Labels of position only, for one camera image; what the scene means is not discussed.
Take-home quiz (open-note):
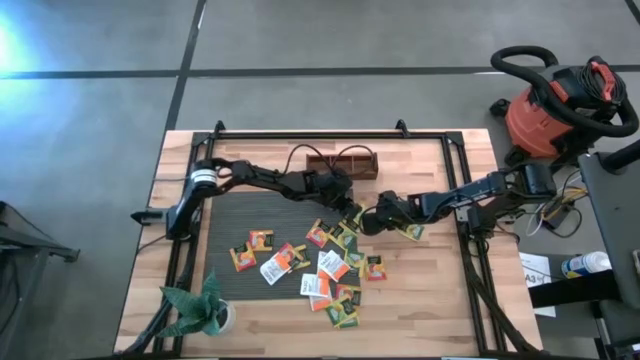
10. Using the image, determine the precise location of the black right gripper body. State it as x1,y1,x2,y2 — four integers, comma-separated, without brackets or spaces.
374,189,425,226

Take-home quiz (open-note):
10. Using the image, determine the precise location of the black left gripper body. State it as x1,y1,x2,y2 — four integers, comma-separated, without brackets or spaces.
307,173,354,209

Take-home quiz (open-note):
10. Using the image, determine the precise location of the brown wooden tea organizer box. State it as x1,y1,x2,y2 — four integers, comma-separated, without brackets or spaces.
305,152,380,181

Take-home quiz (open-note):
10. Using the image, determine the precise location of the white orange Tazo tea packet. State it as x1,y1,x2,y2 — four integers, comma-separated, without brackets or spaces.
316,249,331,281
308,294,334,313
259,252,294,287
319,249,352,283
299,273,331,299

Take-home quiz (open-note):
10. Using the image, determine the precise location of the dark grey woven placemat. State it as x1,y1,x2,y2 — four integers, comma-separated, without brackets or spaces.
203,189,362,301

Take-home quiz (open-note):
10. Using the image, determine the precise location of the white paper sheet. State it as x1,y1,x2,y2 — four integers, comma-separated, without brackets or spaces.
518,252,557,319

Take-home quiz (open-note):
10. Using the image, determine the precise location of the black power adapter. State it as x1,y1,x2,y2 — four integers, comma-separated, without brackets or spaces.
542,202,574,231

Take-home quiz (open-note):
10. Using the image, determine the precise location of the orange black shop vacuum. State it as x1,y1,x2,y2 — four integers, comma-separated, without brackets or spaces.
489,53,630,169

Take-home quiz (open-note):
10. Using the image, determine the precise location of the green potted artificial plant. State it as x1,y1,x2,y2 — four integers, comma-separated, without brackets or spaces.
158,269,237,339

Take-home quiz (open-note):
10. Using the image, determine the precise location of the blue white wipes canister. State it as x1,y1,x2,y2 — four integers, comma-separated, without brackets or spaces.
560,250,612,280

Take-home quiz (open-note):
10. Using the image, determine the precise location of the dark grey cart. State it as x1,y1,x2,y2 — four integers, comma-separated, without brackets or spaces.
578,149,640,311

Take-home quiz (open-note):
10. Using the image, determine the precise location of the black tube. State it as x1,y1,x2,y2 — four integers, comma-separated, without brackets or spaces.
598,138,640,174

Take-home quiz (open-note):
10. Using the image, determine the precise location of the black cart base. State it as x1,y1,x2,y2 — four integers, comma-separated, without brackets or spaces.
589,299,640,360

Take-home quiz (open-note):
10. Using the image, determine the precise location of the black metal stand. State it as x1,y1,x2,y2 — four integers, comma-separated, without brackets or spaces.
0,199,81,360

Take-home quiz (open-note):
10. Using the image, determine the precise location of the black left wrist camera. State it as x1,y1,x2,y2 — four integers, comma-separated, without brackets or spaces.
322,170,352,192

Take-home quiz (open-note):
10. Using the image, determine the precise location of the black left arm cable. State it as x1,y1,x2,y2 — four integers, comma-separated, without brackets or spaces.
282,143,377,176

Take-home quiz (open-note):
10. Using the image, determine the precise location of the black aluminium table frame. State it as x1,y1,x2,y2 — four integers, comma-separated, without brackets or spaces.
119,118,544,359

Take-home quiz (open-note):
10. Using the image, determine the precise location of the white cable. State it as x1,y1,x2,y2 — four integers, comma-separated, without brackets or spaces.
524,197,554,237

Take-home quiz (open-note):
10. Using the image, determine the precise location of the yellow cable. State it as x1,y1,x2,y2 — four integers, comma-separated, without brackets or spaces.
544,185,589,214

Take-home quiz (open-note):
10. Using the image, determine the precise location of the black floor cable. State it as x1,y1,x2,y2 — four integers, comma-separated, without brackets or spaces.
547,169,585,240

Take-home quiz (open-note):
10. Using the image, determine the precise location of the black vacuum hose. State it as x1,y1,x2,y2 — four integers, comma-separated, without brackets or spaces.
489,44,640,139

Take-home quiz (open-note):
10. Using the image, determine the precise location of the black coiled vacuum cord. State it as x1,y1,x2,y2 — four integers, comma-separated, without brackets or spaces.
578,55,627,104

